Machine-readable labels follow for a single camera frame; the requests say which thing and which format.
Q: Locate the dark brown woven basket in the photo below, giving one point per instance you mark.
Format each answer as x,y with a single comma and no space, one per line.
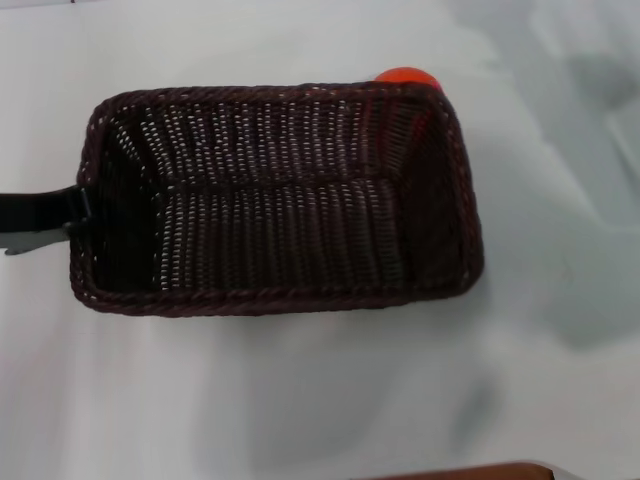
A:
280,220

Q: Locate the brown wooden board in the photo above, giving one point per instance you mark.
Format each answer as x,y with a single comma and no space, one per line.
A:
470,472

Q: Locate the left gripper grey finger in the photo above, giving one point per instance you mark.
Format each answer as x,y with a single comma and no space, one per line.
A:
35,240

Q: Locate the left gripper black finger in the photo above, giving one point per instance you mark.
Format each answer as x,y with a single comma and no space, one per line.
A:
40,207

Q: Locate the white tablecloth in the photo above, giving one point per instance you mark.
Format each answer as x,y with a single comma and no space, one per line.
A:
200,400

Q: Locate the orange round fruit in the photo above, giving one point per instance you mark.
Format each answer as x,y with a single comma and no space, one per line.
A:
405,76

